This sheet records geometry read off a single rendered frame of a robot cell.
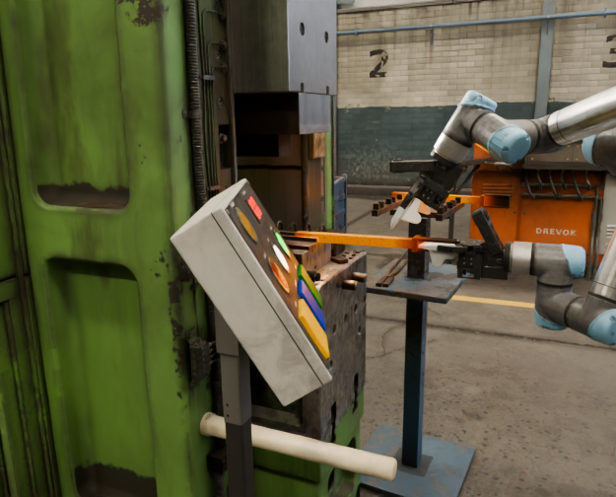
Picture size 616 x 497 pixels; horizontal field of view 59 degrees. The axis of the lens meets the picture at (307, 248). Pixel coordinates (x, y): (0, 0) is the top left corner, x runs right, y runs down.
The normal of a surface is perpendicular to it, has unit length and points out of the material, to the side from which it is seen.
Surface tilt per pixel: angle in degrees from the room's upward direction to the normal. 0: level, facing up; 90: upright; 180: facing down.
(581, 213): 90
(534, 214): 90
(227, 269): 90
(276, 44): 90
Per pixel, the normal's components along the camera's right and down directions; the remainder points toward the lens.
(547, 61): -0.38, 0.22
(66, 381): 0.86, 0.11
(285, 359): 0.02, 0.23
